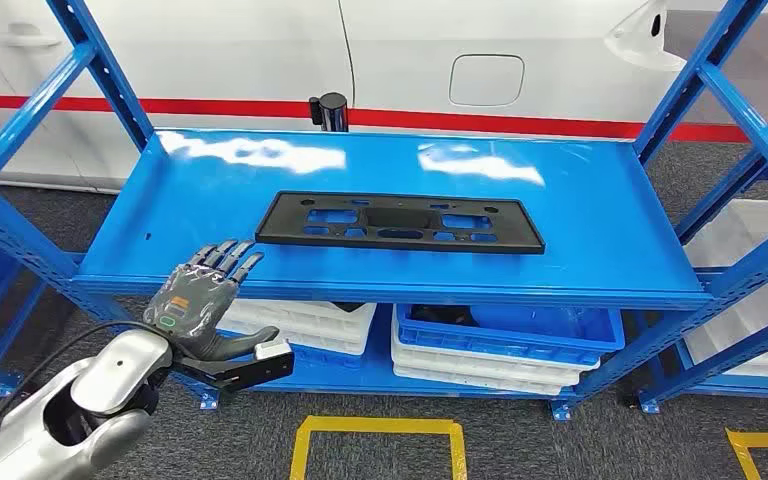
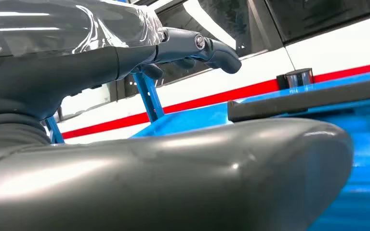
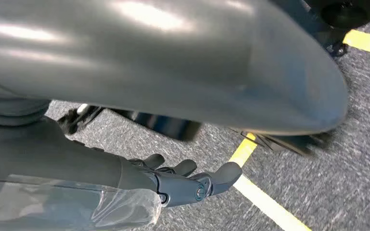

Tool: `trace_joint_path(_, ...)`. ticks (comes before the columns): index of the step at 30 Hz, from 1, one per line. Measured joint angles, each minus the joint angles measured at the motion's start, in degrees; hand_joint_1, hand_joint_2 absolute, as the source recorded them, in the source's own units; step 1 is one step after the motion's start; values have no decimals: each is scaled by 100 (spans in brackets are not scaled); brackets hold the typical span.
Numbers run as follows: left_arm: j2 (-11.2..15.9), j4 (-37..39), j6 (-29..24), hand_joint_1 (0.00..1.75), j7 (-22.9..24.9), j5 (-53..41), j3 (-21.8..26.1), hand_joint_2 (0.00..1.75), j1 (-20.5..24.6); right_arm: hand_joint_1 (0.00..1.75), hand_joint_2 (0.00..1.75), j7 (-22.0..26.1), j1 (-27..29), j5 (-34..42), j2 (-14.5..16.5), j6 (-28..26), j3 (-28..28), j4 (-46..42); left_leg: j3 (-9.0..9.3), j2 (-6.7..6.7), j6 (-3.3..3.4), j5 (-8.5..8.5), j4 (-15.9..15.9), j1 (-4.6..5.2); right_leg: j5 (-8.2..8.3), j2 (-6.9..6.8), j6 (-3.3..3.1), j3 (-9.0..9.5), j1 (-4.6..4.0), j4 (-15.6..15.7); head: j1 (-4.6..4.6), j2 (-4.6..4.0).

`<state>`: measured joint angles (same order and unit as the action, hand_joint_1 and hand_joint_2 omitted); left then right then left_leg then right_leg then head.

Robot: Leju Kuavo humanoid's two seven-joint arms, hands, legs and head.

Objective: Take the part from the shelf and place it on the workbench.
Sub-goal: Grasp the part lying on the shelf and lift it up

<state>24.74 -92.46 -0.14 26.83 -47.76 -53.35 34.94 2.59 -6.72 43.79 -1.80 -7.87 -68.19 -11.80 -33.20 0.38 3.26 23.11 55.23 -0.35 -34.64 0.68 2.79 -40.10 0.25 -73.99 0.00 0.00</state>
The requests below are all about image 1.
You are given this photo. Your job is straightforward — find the black stanchion post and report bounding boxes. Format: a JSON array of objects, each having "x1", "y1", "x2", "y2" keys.
[{"x1": 309, "y1": 91, "x2": 350, "y2": 133}]

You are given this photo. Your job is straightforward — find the white car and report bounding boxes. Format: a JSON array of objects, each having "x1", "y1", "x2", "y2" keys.
[{"x1": 0, "y1": 0, "x2": 690, "y2": 197}]

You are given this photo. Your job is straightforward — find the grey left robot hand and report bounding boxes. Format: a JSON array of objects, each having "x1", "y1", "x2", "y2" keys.
[{"x1": 142, "y1": 239, "x2": 281, "y2": 363}]

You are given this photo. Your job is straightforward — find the black plastic plate part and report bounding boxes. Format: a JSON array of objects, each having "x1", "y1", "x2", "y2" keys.
[{"x1": 255, "y1": 191, "x2": 547, "y2": 256}]

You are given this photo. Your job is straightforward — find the stacked white plastic crates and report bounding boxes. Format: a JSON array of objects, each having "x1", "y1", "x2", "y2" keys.
[{"x1": 682, "y1": 198, "x2": 768, "y2": 379}]

